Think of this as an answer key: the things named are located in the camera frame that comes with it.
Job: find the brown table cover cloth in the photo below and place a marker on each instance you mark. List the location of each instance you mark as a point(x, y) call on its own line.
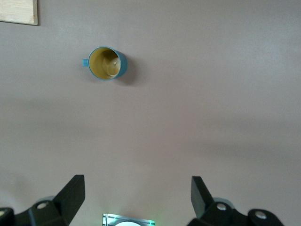
point(188, 94)

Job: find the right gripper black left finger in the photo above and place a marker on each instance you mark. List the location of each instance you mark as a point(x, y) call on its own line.
point(68, 200)

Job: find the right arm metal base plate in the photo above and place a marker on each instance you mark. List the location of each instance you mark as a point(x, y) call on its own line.
point(109, 219)

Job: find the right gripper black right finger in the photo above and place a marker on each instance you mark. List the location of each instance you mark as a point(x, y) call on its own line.
point(200, 197)

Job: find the bamboo cutting board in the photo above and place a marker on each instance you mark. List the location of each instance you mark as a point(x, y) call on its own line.
point(16, 11)

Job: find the teal cup with yellow inside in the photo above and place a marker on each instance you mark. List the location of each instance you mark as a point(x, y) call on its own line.
point(101, 63)

